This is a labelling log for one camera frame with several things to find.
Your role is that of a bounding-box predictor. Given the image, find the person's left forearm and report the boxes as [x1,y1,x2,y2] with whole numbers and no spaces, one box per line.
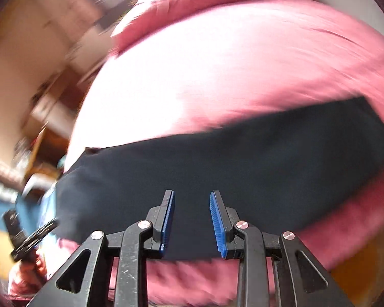
[7,249,56,302]

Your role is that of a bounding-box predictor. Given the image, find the white plastic stool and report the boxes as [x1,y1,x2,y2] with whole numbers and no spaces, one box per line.
[22,173,57,199]

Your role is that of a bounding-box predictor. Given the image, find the pink pillow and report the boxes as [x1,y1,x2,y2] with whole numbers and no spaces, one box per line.
[113,0,317,50]

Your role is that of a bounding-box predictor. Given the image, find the brown wooden cabinet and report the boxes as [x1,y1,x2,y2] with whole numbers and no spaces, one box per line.
[29,67,95,138]

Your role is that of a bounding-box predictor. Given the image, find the black pants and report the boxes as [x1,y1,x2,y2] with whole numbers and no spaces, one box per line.
[55,97,384,261]

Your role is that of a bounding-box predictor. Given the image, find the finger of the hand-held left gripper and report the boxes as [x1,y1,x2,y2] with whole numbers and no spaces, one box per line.
[27,218,59,247]

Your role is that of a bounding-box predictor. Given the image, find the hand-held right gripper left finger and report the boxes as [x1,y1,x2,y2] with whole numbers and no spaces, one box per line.
[27,189,175,307]

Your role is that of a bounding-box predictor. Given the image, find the pink blanket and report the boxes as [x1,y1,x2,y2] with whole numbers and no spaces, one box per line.
[58,0,384,307]

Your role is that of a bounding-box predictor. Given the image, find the dark bed headboard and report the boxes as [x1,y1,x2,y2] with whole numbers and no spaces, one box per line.
[94,0,168,32]

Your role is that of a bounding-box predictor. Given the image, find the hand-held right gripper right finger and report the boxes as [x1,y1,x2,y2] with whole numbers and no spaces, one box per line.
[209,190,356,307]

